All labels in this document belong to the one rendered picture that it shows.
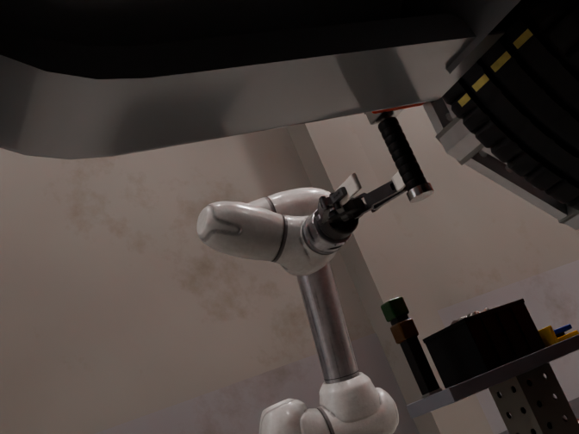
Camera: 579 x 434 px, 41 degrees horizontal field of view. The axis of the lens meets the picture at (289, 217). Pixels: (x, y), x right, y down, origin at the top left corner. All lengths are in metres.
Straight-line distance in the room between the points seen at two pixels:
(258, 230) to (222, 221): 0.07
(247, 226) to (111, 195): 2.96
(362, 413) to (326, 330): 0.25
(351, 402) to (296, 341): 2.24
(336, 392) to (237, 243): 0.76
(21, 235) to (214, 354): 1.20
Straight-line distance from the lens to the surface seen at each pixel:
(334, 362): 2.20
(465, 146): 1.09
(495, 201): 5.34
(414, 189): 1.30
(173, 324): 4.27
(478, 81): 0.97
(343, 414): 2.19
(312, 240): 1.56
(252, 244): 1.56
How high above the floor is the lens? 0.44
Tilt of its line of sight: 16 degrees up
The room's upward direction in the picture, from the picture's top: 23 degrees counter-clockwise
